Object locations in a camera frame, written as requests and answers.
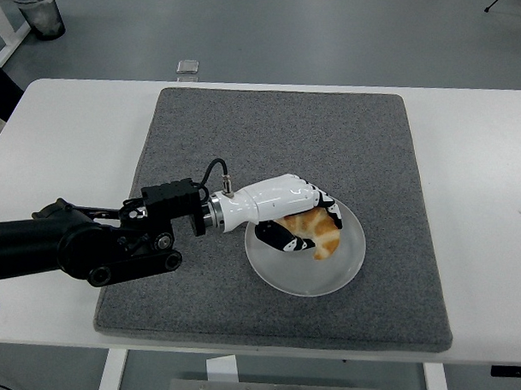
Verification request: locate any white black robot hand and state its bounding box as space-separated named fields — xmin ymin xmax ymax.
xmin=218 ymin=171 xmax=346 ymax=258

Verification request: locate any golden croissant bread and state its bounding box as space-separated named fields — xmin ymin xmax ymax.
xmin=280 ymin=205 xmax=343 ymax=263

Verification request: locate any pale grey round plate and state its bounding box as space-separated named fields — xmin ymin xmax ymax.
xmin=242 ymin=191 xmax=370 ymax=300

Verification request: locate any small clear floor plate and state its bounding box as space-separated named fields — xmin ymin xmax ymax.
xmin=175 ymin=58 xmax=203 ymax=82

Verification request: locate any grey speckled felt mat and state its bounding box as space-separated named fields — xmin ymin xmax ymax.
xmin=84 ymin=76 xmax=454 ymax=367

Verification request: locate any white table leg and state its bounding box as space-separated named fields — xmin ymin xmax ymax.
xmin=92 ymin=348 xmax=130 ymax=390
xmin=422 ymin=361 xmax=449 ymax=390

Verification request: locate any dark mesh waste bin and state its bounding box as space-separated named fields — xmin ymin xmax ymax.
xmin=13 ymin=0 xmax=67 ymax=42

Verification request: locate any black table control box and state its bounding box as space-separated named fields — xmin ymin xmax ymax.
xmin=490 ymin=364 xmax=521 ymax=379

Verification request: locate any white desk leg frame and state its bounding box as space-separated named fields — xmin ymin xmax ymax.
xmin=0 ymin=0 xmax=33 ymax=68

